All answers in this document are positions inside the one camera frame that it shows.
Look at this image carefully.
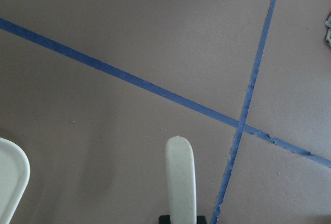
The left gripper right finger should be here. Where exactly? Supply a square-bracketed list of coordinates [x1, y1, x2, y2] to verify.
[197, 215, 207, 224]

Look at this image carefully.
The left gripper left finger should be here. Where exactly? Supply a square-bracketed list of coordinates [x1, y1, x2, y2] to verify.
[158, 215, 171, 224]

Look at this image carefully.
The white plastic spoon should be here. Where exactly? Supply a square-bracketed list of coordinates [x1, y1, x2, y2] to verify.
[165, 136, 197, 223]

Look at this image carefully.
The white bear tray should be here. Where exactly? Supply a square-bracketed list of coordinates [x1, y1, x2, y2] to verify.
[1, 138, 30, 223]

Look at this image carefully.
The grey yellow sponge cloth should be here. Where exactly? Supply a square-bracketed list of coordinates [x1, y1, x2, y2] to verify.
[324, 16, 331, 47]

